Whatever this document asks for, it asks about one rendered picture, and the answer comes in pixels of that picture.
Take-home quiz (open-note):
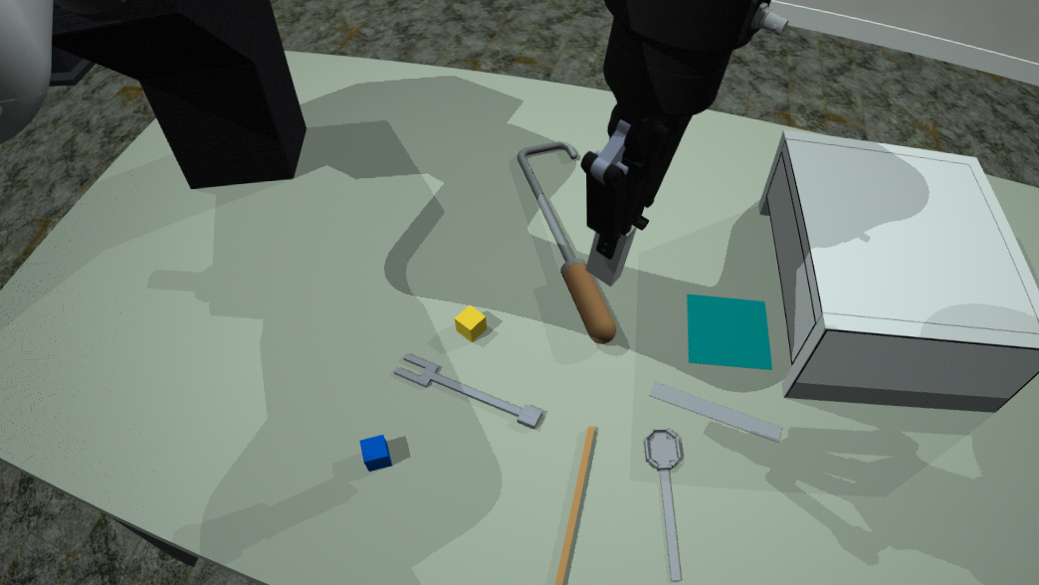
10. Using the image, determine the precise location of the teal square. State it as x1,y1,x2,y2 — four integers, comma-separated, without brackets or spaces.
687,294,772,370

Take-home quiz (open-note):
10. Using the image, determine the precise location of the yellow cube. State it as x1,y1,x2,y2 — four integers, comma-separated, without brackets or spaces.
455,305,487,342

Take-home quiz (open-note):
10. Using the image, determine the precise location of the grey spoon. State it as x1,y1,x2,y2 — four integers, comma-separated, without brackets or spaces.
644,428,681,581

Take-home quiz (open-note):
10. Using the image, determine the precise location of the grey flat bar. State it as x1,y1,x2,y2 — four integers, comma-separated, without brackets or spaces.
649,382,782,443

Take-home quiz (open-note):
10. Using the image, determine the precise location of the blue cube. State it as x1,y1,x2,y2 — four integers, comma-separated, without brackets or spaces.
359,435,392,472

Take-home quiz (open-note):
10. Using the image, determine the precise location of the orange long thin bar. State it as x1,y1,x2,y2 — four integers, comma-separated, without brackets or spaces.
554,426,595,585

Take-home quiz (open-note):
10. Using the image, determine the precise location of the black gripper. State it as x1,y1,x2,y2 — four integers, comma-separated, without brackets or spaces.
580,17,732,287

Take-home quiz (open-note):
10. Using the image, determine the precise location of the steel hook with wooden handle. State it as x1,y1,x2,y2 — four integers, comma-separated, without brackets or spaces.
518,141,616,344

